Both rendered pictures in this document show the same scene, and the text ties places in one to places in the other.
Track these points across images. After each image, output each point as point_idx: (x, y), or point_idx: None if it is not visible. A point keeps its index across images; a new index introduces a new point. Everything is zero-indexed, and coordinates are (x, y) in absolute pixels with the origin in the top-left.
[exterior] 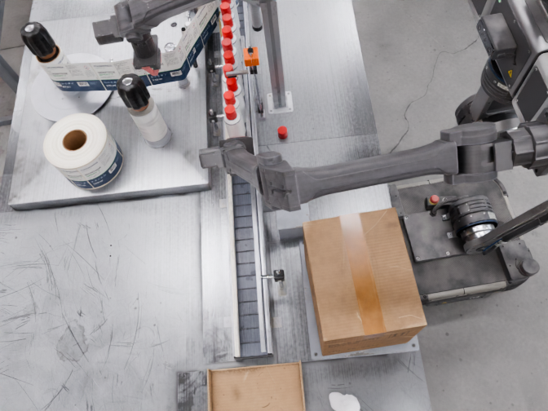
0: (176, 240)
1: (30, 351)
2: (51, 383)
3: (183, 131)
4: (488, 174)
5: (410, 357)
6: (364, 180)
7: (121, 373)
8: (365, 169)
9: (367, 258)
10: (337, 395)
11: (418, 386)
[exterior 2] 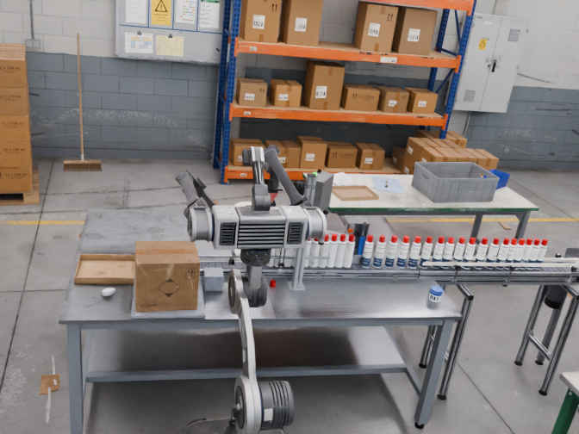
0: (205, 253)
1: (153, 221)
2: (138, 226)
3: None
4: (185, 211)
5: (127, 316)
6: (184, 186)
7: (139, 240)
8: (188, 184)
9: (172, 253)
10: (113, 288)
11: (110, 317)
